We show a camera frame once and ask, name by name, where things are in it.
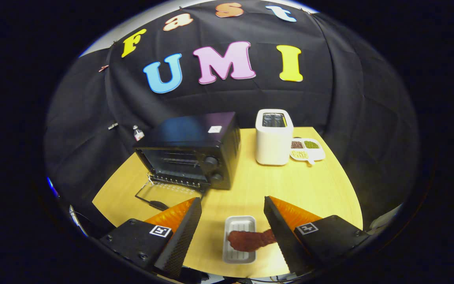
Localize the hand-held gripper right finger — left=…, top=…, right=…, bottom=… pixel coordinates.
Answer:
left=264, top=196, right=370, bottom=277

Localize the reddish brown steak piece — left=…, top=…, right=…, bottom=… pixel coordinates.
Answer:
left=227, top=229, right=277, bottom=253

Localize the small white ribbed tray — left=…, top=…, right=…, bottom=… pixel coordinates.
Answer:
left=222, top=215, right=257, bottom=264

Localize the white object beside table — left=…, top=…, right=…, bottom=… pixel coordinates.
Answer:
left=369, top=203, right=403, bottom=231

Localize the black toaster oven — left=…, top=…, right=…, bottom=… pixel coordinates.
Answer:
left=133, top=112, right=241, bottom=211

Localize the white slot toaster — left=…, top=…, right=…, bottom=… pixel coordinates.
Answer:
left=255, top=109, right=294, bottom=166

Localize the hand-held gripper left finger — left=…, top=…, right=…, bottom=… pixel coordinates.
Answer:
left=99, top=197, right=203, bottom=278

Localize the white divided sample dish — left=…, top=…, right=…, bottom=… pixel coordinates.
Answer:
left=289, top=138, right=326, bottom=165

